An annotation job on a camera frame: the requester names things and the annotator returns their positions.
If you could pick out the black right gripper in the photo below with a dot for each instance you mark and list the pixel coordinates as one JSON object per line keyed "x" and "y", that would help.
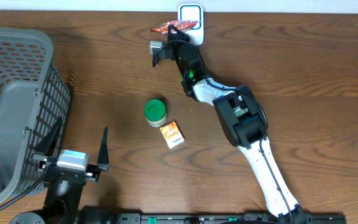
{"x": 174, "y": 40}

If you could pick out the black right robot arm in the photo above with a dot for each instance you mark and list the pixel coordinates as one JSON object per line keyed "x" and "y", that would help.
{"x": 241, "y": 116}

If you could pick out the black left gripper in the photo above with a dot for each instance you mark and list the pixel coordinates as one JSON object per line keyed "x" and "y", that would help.
{"x": 41, "y": 147}

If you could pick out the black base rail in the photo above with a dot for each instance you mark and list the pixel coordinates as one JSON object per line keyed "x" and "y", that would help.
{"x": 228, "y": 218}

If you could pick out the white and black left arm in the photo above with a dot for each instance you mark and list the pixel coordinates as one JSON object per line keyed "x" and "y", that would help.
{"x": 60, "y": 206}

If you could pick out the green lid jar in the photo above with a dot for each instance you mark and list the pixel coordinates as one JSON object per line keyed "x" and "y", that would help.
{"x": 155, "y": 113}

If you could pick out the white tissue pack orange print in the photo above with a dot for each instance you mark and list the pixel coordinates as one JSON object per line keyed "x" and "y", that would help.
{"x": 172, "y": 135}

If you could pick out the orange chocolate bar wrapper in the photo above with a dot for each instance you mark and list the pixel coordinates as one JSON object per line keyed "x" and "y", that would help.
{"x": 173, "y": 26}

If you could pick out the dark grey plastic basket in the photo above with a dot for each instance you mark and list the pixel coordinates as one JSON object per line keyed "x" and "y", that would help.
{"x": 33, "y": 96}

